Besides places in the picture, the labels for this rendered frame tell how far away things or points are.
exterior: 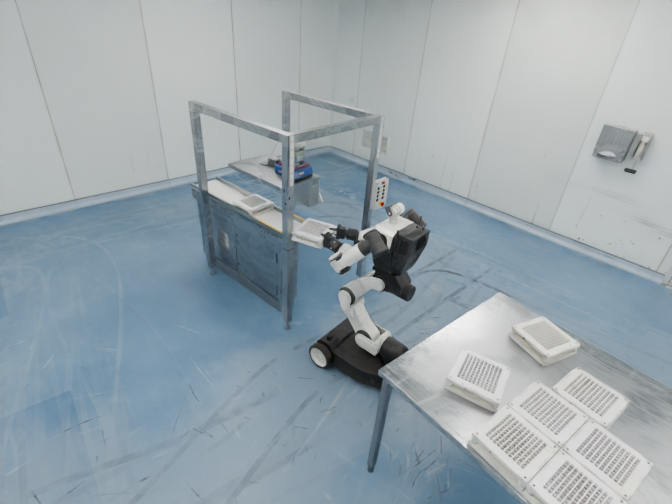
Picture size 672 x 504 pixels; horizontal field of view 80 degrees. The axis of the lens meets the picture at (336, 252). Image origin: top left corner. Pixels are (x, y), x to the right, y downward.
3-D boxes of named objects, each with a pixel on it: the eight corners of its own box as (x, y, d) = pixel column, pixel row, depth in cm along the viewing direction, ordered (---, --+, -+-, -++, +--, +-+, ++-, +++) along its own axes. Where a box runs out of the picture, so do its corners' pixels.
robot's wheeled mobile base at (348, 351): (418, 363, 311) (426, 331, 294) (381, 404, 276) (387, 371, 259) (354, 324, 344) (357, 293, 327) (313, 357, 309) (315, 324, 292)
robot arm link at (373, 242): (370, 260, 237) (389, 248, 231) (364, 260, 229) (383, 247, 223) (361, 243, 240) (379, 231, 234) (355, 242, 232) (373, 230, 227)
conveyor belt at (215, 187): (311, 234, 320) (312, 228, 317) (288, 245, 304) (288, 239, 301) (214, 183, 393) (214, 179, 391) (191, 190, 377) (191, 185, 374)
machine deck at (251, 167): (319, 180, 299) (320, 175, 297) (281, 193, 274) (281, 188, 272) (266, 158, 333) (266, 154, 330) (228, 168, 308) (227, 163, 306)
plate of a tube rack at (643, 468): (652, 467, 156) (654, 464, 154) (626, 505, 142) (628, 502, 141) (588, 420, 172) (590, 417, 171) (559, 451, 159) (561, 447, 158)
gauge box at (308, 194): (318, 203, 309) (320, 179, 299) (309, 207, 302) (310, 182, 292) (299, 194, 321) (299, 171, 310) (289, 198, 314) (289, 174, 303)
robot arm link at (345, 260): (337, 279, 241) (367, 261, 231) (324, 262, 239) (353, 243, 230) (342, 272, 251) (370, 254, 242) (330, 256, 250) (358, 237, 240)
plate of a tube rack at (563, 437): (587, 420, 172) (589, 417, 171) (559, 450, 159) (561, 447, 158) (535, 382, 188) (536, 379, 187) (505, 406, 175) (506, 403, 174)
